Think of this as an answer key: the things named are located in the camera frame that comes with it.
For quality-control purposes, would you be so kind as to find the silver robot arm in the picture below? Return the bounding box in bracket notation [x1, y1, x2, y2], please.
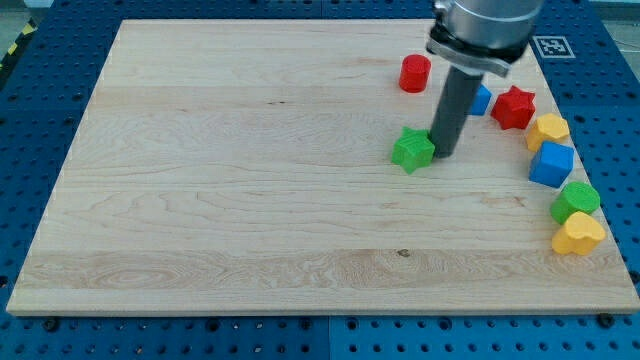
[426, 0, 543, 77]

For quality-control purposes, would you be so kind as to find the red cylinder block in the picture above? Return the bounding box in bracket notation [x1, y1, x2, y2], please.
[398, 54, 431, 93]

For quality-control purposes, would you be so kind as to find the green cylinder block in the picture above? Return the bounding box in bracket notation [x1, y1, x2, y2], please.
[550, 181, 601, 224]

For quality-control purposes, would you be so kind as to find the red star block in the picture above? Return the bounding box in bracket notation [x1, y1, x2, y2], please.
[491, 86, 536, 130]

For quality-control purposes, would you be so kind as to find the yellow hexagon block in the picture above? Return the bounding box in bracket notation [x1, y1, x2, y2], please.
[525, 113, 570, 152]

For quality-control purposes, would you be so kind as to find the fiducial marker tag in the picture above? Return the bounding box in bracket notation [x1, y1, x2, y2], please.
[532, 35, 575, 59]

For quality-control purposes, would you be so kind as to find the wooden board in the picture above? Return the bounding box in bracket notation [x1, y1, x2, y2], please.
[7, 20, 639, 316]

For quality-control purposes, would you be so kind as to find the green star block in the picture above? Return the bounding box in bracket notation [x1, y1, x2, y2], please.
[391, 127, 435, 174]

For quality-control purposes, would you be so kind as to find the small blue block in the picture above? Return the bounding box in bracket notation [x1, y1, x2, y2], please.
[469, 84, 492, 116]

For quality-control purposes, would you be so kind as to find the blue cube block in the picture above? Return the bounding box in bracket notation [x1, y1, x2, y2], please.
[529, 141, 575, 188]

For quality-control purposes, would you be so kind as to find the black yellow hazard tape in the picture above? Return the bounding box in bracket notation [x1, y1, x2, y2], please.
[1, 18, 38, 74]

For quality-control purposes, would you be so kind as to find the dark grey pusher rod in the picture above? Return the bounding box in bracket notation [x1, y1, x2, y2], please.
[429, 66, 484, 158]

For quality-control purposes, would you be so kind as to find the yellow heart block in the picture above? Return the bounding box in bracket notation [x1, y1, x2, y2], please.
[551, 212, 607, 256]

